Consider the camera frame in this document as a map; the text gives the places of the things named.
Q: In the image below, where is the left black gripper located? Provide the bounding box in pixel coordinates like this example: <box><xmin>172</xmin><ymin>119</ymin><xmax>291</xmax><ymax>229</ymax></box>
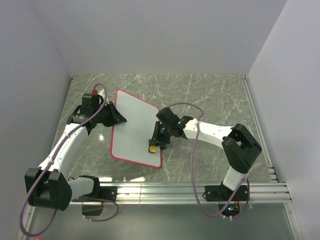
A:
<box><xmin>94</xmin><ymin>101</ymin><xmax>127</xmax><ymax>128</ymax></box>

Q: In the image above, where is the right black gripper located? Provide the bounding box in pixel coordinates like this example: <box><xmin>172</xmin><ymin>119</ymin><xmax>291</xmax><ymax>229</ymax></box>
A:
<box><xmin>149</xmin><ymin>122</ymin><xmax>173</xmax><ymax>148</ymax></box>

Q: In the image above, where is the yellow bone shaped eraser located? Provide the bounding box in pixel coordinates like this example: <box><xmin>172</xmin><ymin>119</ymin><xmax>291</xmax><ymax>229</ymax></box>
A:
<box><xmin>148</xmin><ymin>145</ymin><xmax>157</xmax><ymax>154</ymax></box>

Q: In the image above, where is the pink framed whiteboard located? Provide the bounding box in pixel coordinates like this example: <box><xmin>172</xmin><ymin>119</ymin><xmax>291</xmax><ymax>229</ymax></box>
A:
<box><xmin>110</xmin><ymin>89</ymin><xmax>162</xmax><ymax>168</ymax></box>

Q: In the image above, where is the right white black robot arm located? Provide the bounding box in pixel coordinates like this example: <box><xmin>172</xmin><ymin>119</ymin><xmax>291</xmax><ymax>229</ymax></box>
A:
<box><xmin>148</xmin><ymin>107</ymin><xmax>262</xmax><ymax>200</ymax></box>

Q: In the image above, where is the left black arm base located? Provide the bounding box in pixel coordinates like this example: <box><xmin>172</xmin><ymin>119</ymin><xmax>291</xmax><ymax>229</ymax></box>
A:
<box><xmin>74</xmin><ymin>186</ymin><xmax>118</xmax><ymax>202</ymax></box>

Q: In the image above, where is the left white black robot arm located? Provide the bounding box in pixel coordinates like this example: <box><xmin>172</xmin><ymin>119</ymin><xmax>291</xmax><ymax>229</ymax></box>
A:
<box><xmin>24</xmin><ymin>90</ymin><xmax>127</xmax><ymax>211</ymax></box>

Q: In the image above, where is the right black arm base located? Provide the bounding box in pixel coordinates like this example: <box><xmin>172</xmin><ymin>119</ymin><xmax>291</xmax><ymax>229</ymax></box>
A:
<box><xmin>202</xmin><ymin>184</ymin><xmax>249</xmax><ymax>202</ymax></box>

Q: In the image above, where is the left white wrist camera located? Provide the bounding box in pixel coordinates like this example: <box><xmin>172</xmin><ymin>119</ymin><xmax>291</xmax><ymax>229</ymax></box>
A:
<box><xmin>91</xmin><ymin>89</ymin><xmax>105</xmax><ymax>102</ymax></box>

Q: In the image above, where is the right side aluminium rail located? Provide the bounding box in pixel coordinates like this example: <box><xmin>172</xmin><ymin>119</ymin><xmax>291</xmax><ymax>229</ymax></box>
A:
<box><xmin>241</xmin><ymin>75</ymin><xmax>286</xmax><ymax>184</ymax></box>

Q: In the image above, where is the aluminium mounting rail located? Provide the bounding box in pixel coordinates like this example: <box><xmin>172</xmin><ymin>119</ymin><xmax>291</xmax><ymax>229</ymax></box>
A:
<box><xmin>27</xmin><ymin>182</ymin><xmax>293</xmax><ymax>205</ymax></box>

